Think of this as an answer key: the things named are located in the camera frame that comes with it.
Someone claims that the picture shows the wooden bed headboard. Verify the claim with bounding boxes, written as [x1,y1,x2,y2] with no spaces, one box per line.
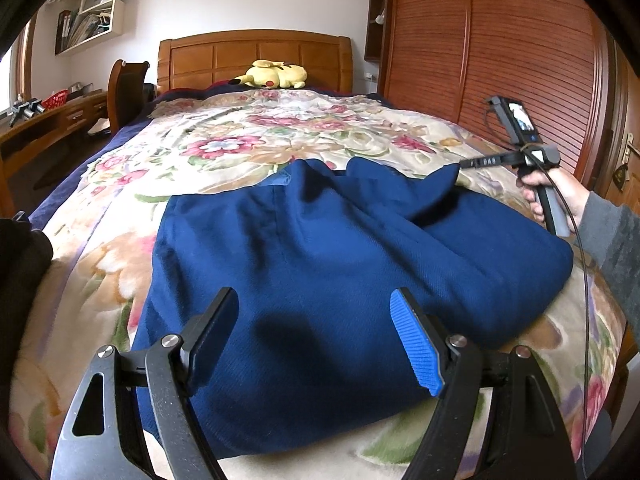
[157,30,353,94]

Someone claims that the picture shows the white wall shelf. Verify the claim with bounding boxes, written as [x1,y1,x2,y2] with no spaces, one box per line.
[47,0,126,56]

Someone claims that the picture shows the yellow plush toy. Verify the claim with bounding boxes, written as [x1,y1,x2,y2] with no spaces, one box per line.
[230,60,308,90]

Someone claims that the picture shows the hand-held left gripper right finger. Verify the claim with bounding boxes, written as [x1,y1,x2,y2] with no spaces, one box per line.
[389,287,576,480]

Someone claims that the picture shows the floral blanket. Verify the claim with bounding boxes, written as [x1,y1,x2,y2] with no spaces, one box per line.
[10,87,628,480]

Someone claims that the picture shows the wooden chair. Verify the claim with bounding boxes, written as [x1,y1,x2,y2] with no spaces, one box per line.
[107,59,151,134]

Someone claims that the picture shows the window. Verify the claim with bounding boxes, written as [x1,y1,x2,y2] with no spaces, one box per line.
[0,45,21,113]

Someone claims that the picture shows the wooden slatted wardrobe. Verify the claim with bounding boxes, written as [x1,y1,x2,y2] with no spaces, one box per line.
[377,0,613,196]

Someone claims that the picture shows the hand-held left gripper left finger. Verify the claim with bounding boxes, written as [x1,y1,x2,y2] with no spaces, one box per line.
[50,286,241,480]

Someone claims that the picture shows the books on shelf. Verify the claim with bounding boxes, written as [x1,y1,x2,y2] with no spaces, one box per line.
[55,9,108,53]

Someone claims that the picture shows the dark cloth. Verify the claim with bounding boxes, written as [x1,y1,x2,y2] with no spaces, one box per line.
[0,212,54,311]

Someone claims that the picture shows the black device on desk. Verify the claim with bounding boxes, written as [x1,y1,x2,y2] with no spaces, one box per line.
[9,99,46,127]

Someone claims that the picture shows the wooden desk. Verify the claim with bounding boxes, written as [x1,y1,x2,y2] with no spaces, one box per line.
[0,90,109,216]

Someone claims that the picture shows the person's right hand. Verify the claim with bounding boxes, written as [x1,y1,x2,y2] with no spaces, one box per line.
[517,166,591,227]

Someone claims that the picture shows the blue suit jacket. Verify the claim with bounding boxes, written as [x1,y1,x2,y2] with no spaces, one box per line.
[131,157,575,461]

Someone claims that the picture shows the person's right forearm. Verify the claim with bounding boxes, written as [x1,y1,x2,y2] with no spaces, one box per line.
[575,190,640,321]

